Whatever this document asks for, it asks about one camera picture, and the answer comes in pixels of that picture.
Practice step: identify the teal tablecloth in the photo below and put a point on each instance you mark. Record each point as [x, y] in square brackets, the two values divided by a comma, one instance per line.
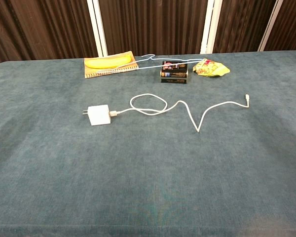
[148, 168]

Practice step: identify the white power adapter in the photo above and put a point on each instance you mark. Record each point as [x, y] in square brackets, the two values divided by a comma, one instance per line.
[98, 115]

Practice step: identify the black battery pack box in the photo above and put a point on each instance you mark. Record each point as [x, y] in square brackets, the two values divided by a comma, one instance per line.
[173, 74]

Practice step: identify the yellow crumpled snack bag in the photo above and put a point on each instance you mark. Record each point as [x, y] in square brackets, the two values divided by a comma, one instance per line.
[212, 69]

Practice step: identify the spiral notebook with tan cover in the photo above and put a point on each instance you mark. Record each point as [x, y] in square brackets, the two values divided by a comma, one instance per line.
[90, 73]

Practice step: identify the yellow banana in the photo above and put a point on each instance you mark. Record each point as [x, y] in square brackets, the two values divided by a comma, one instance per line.
[106, 63]

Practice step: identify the white screen frame post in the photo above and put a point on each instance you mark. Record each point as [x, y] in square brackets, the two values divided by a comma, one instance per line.
[209, 27]
[98, 27]
[270, 27]

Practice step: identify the brown pleated screen panel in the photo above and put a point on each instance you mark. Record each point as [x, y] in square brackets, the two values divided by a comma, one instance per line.
[42, 27]
[153, 24]
[241, 24]
[291, 24]

